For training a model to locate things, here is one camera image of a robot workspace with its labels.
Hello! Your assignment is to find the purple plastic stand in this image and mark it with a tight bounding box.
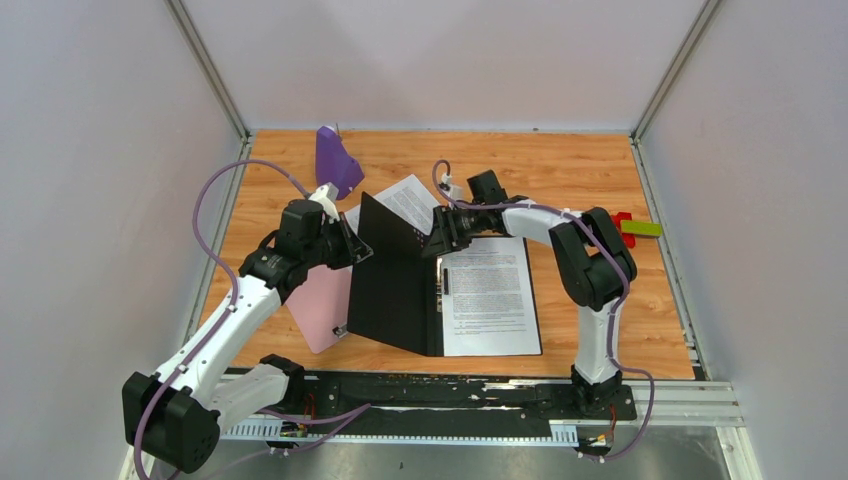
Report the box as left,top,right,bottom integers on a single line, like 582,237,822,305
314,125,365,200

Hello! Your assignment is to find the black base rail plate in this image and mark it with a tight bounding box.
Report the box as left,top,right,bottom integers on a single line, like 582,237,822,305
241,369,639,440

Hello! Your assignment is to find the metal folder clip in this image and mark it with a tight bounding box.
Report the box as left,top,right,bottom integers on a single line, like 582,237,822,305
435,256,449,314

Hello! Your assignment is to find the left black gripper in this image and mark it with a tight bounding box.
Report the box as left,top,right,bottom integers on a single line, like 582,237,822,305
304,211,373,270

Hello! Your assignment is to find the red folder with black inside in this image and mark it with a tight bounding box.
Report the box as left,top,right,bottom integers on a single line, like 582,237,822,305
345,192,545,359

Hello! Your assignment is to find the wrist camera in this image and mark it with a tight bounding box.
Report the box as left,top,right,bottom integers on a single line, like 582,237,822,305
438,173,464,207
307,182,340,222

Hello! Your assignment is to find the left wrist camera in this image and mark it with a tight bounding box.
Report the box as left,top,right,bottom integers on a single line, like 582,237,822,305
307,182,340,222

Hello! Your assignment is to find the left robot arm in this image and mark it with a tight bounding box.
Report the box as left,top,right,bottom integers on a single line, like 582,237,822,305
122,195,372,473

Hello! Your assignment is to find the printed white paper sheet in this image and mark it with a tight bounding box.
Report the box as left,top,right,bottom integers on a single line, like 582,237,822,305
441,236,543,357

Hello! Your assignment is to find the red magnet shaped toy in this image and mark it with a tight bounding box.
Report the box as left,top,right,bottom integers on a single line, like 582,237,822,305
611,212,636,249

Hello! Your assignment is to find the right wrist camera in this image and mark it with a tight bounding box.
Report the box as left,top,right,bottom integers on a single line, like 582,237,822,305
438,173,464,207

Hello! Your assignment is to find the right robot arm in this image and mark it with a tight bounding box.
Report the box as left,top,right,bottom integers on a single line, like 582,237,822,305
422,170,637,418

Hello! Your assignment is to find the printed paper sheet on clipboard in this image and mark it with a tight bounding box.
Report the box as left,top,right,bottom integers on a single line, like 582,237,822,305
373,174,440,235

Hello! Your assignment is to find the pink clipboard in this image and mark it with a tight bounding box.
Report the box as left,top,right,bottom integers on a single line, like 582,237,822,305
285,266,352,354

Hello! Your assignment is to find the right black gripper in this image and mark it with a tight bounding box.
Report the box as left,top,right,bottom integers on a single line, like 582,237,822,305
422,205,486,259

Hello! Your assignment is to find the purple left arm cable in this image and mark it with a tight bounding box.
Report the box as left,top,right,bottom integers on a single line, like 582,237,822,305
132,158,372,480

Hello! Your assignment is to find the green rectangular block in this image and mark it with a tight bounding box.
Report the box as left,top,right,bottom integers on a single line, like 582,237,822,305
623,220,664,238

